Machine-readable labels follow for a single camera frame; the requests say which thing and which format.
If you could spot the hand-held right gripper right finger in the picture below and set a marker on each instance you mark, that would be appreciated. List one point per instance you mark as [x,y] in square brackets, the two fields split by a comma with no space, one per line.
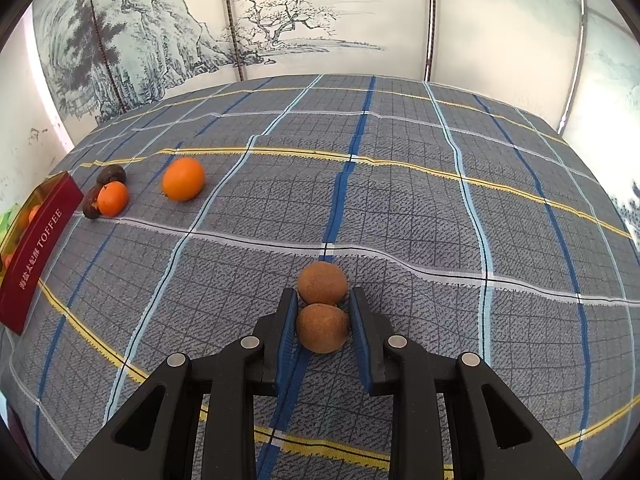
[361,340]

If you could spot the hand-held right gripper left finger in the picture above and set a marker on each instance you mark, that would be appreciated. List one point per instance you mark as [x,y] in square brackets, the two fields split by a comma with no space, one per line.
[286,340]

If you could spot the brown longan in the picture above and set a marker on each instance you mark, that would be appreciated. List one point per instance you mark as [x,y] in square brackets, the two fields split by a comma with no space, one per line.
[322,328]
[322,284]

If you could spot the large orange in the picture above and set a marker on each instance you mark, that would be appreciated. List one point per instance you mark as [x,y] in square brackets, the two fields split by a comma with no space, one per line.
[183,179]

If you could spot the dark brown round fruit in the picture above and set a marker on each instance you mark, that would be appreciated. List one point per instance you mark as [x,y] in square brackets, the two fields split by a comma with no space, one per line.
[90,203]
[111,175]

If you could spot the red and gold tin box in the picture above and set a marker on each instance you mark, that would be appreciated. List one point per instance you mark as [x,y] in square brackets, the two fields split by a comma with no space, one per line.
[42,245]

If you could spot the ink landscape folding screen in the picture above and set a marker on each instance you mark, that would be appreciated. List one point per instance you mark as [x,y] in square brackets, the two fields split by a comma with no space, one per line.
[350,0]

